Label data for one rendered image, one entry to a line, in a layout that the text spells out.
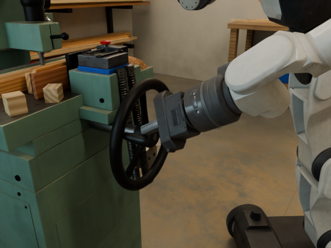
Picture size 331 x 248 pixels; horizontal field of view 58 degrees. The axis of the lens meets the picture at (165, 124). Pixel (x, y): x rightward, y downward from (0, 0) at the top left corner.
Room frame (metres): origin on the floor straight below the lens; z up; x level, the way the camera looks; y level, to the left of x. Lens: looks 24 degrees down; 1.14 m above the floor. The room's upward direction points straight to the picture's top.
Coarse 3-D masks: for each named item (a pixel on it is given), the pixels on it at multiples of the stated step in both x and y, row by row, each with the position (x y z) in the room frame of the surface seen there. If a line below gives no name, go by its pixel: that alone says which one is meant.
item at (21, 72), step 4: (60, 60) 0.94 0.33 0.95; (40, 64) 0.88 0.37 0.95; (24, 68) 0.83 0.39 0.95; (28, 68) 0.83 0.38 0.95; (8, 72) 0.78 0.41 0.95; (12, 72) 0.78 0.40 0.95; (16, 72) 0.79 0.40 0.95; (20, 72) 0.80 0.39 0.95; (24, 72) 0.81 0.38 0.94; (0, 76) 0.75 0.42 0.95; (4, 76) 0.76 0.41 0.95; (8, 76) 0.77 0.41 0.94; (12, 76) 0.78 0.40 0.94
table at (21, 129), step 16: (32, 96) 0.73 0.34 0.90; (64, 96) 0.73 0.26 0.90; (80, 96) 0.74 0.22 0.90; (0, 112) 0.62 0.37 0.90; (32, 112) 0.62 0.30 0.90; (48, 112) 0.65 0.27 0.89; (64, 112) 0.69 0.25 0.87; (80, 112) 0.73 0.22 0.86; (96, 112) 0.70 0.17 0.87; (112, 112) 0.71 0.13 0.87; (0, 128) 0.55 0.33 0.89; (16, 128) 0.57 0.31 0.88; (32, 128) 0.60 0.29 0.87; (48, 128) 0.64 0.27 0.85; (0, 144) 0.56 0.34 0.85; (16, 144) 0.57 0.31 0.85
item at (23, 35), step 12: (12, 24) 0.85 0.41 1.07; (24, 24) 0.83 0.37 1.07; (36, 24) 0.81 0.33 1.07; (48, 24) 0.83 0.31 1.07; (12, 36) 0.85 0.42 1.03; (24, 36) 0.83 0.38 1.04; (36, 36) 0.81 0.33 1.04; (48, 36) 0.82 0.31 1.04; (24, 48) 0.83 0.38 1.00; (36, 48) 0.81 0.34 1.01; (48, 48) 0.82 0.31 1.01; (60, 48) 0.85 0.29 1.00
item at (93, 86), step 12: (72, 72) 0.76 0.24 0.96; (84, 72) 0.75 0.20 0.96; (72, 84) 0.76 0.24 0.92; (84, 84) 0.74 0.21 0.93; (96, 84) 0.73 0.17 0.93; (108, 84) 0.71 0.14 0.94; (84, 96) 0.75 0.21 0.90; (96, 96) 0.73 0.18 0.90; (108, 96) 0.71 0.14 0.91; (108, 108) 0.71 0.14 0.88
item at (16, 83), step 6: (12, 78) 0.76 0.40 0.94; (18, 78) 0.77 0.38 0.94; (24, 78) 0.78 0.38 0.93; (0, 84) 0.72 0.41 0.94; (6, 84) 0.74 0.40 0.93; (12, 84) 0.75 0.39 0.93; (18, 84) 0.76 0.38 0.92; (24, 84) 0.78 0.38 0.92; (0, 90) 0.72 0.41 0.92; (6, 90) 0.73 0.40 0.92; (12, 90) 0.75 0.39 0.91; (18, 90) 0.76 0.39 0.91; (24, 90) 0.78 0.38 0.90; (0, 96) 0.72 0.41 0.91
